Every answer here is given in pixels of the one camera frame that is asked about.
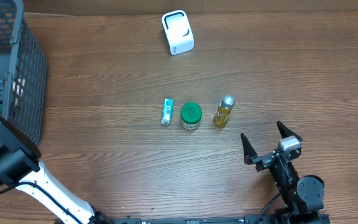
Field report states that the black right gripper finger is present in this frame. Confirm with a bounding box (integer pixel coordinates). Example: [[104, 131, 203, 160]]
[[241, 133, 258, 164], [277, 121, 303, 142]]

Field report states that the white barcode scanner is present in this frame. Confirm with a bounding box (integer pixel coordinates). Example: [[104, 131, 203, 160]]
[[162, 10, 195, 55]]

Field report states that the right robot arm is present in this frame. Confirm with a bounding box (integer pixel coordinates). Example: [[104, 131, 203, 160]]
[[241, 121, 331, 224]]

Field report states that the yellow dish soap bottle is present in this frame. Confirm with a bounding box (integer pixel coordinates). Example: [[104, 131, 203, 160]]
[[213, 95, 235, 127]]

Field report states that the green white tissue pack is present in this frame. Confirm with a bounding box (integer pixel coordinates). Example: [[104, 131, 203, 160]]
[[161, 98, 173, 126]]

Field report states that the green lid seasoning jar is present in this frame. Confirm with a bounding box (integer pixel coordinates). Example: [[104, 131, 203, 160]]
[[180, 102, 203, 130]]

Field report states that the grey plastic mesh basket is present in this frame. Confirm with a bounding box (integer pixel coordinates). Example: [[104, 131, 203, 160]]
[[0, 0, 48, 144]]

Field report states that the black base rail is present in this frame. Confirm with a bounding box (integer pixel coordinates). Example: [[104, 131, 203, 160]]
[[110, 215, 331, 224]]

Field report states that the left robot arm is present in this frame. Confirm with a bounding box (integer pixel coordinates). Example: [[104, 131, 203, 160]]
[[0, 116, 110, 223]]

